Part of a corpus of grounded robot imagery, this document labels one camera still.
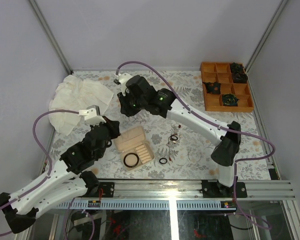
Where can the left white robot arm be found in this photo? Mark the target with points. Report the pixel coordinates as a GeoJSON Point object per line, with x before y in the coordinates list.
{"type": "Point", "coordinates": [70, 177]}

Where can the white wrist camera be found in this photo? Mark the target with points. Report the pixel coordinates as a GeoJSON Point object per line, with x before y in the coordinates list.
{"type": "Point", "coordinates": [122, 79]}
{"type": "Point", "coordinates": [92, 115]}

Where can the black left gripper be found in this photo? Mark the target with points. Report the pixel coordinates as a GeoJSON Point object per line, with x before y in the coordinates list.
{"type": "Point", "coordinates": [114, 126]}

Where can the black flower green swirls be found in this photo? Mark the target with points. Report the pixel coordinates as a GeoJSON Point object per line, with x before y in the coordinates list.
{"type": "Point", "coordinates": [229, 100]}

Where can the black bangle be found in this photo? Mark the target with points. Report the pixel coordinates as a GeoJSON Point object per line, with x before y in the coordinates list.
{"type": "Point", "coordinates": [131, 160]}

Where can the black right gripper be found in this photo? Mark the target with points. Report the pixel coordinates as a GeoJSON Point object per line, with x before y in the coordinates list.
{"type": "Point", "coordinates": [125, 108]}

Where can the black fabric flower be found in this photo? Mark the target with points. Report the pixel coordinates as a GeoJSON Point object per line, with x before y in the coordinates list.
{"type": "Point", "coordinates": [239, 77]}
{"type": "Point", "coordinates": [236, 67]}

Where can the orange wooden divided tray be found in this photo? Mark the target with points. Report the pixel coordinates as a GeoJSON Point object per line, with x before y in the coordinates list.
{"type": "Point", "coordinates": [220, 72]}

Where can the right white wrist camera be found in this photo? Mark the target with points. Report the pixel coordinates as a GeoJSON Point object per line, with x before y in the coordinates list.
{"type": "Point", "coordinates": [122, 79]}

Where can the black flower orange dots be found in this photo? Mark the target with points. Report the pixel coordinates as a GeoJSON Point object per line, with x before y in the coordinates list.
{"type": "Point", "coordinates": [213, 88]}

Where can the beige jewelry box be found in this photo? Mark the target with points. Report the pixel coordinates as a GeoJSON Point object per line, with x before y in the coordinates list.
{"type": "Point", "coordinates": [134, 141]}

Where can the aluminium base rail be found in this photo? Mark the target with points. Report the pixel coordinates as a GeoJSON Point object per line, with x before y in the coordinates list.
{"type": "Point", "coordinates": [185, 194]}

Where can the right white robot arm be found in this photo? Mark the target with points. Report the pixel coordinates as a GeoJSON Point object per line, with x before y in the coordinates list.
{"type": "Point", "coordinates": [223, 136]}

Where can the white crumpled cloth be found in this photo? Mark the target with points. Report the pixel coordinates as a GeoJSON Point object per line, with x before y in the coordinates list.
{"type": "Point", "coordinates": [75, 94]}

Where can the floral patterned tablecloth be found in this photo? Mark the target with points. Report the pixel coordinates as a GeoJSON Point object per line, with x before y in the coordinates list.
{"type": "Point", "coordinates": [190, 155]}

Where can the black fabric flower top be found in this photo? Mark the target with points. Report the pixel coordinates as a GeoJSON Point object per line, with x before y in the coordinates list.
{"type": "Point", "coordinates": [236, 67]}

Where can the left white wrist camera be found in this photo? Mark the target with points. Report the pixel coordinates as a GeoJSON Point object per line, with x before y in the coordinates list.
{"type": "Point", "coordinates": [92, 115]}

